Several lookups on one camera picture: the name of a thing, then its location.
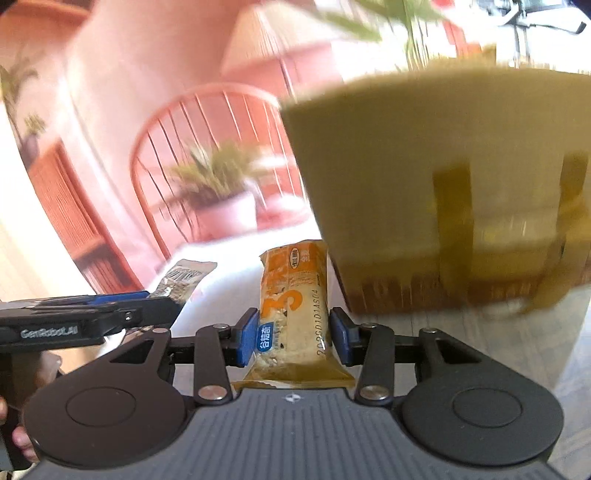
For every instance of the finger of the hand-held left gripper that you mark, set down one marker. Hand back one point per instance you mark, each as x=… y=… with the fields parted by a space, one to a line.
x=115 y=323
x=124 y=297

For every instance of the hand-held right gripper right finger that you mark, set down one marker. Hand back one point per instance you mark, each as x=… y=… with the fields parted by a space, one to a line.
x=340 y=337

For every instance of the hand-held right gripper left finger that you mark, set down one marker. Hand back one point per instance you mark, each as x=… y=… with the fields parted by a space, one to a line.
x=247 y=339

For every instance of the orange cereal bar packet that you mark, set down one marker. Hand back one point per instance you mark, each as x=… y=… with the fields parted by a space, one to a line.
x=291 y=295

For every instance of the silver foil snack packet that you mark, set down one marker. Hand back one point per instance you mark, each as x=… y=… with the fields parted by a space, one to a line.
x=184 y=279

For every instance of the cardboard box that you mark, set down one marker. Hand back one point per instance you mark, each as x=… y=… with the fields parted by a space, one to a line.
x=406 y=286

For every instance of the yellow plastic bag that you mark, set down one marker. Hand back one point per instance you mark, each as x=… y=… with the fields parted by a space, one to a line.
x=392 y=161

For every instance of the person's left hand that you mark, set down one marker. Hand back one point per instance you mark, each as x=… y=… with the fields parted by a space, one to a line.
x=25 y=443

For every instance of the checked tablecloth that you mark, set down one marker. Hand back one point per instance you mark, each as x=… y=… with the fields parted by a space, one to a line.
x=461 y=337

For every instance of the printed room backdrop cloth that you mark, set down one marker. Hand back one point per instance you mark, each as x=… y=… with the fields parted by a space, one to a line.
x=115 y=69

